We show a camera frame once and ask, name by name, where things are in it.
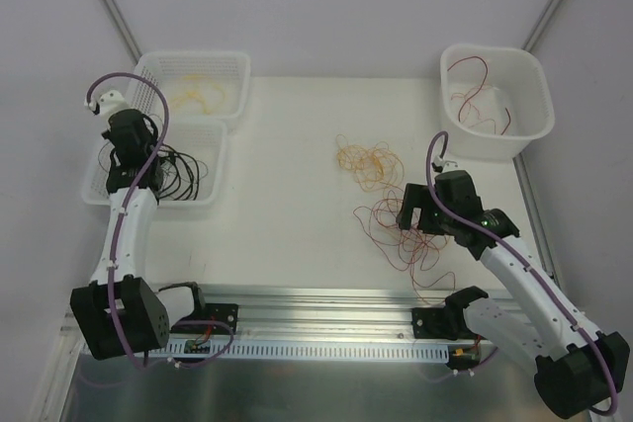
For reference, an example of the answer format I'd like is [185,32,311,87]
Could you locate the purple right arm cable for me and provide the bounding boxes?
[425,130,622,417]

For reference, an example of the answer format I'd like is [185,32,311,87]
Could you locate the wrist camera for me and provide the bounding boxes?
[431,156,459,174]
[86,89,130,119]

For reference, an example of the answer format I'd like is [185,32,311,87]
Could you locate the red wire bundle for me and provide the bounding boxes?
[351,187,457,305]

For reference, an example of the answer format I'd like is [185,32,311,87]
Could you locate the white slotted cable duct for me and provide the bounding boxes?
[150,339,449,364]

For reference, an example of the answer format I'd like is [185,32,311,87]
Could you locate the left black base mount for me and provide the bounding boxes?
[170,303,239,336]

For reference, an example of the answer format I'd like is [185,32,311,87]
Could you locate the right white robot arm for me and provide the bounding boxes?
[396,170,630,419]

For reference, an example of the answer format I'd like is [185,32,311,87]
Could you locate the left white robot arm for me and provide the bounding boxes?
[70,109,208,361]

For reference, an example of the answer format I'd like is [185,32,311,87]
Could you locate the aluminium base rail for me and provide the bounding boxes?
[63,283,550,344]

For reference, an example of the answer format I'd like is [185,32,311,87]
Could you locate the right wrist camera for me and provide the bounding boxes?
[431,156,459,174]

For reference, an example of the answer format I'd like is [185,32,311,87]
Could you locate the white perforated basket near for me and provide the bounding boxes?
[80,119,228,210]

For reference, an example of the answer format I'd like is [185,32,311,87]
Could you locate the white perforated basket far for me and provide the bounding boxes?
[134,50,251,128]

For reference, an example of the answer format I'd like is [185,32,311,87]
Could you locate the black USB cable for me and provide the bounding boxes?
[96,142,212,202]

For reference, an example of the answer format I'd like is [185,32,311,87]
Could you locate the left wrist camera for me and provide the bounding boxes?
[86,89,130,119]

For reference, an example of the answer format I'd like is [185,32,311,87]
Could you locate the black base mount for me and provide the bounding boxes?
[170,303,239,336]
[410,307,476,341]

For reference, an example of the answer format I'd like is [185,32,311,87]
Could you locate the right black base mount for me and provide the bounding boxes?
[410,307,476,341]

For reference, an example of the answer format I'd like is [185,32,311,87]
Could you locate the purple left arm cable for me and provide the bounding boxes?
[84,70,236,370]

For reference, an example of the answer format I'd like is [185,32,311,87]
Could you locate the white perforated basket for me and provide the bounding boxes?
[134,50,251,128]
[80,119,228,210]

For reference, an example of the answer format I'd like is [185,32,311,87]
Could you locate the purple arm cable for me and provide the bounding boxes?
[425,130,622,417]
[84,70,236,370]

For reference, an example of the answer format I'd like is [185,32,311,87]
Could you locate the white solid tub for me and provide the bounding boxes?
[439,43,555,161]

